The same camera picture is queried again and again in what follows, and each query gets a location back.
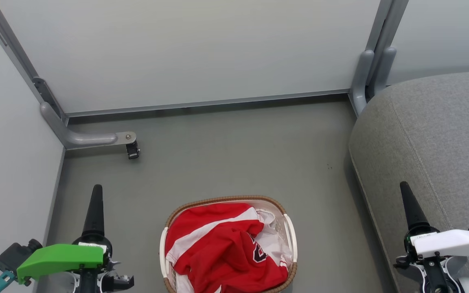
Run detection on grey partition bottom rail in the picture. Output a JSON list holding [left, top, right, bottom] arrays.
[[65, 89, 351, 118]]

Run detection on grey fabric sofa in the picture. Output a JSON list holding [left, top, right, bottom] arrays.
[[348, 71, 469, 293]]

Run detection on grey partition foot bar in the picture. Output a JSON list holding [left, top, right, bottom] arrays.
[[40, 102, 137, 150]]

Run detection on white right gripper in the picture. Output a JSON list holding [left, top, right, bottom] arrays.
[[394, 181, 469, 268]]

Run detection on red and white jersey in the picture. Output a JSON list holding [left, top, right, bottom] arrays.
[[164, 203, 289, 293]]

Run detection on grey slanted partition post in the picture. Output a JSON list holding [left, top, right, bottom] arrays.
[[0, 0, 69, 125]]

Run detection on white cloth garment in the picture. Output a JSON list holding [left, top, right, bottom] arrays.
[[255, 209, 294, 267]]

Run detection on small black caster wheel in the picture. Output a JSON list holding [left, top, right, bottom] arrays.
[[125, 140, 140, 160]]

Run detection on teal cable connector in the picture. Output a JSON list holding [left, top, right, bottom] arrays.
[[0, 270, 17, 293]]

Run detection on woven laundry basket white handles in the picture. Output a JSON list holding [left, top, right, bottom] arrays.
[[159, 195, 298, 293]]

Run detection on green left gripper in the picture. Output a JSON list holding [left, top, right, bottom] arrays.
[[16, 184, 115, 285]]

